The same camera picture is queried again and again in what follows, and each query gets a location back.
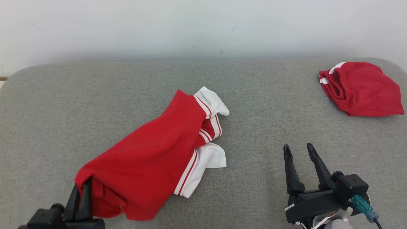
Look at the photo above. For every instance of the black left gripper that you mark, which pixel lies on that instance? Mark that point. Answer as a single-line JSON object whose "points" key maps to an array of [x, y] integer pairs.
{"points": [[47, 221]]}

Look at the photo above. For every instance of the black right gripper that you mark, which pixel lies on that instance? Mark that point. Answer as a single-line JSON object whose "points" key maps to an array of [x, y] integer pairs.
{"points": [[311, 205]]}

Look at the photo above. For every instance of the red jersey with white trim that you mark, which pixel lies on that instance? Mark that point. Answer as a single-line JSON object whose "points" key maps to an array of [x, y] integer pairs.
{"points": [[149, 159]]}

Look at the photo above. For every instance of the red shorts with white stripe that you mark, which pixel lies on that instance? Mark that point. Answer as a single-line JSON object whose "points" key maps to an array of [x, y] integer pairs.
{"points": [[365, 89]]}

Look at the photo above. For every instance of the grey fabric sofa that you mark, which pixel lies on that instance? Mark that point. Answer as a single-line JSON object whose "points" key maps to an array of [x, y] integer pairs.
{"points": [[254, 95]]}

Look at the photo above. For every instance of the beige floor mat brown edge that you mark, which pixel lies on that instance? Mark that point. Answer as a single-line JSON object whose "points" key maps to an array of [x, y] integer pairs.
{"points": [[2, 83]]}

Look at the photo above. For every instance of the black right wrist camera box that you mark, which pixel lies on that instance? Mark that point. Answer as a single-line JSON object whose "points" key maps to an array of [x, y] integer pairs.
{"points": [[351, 186]]}

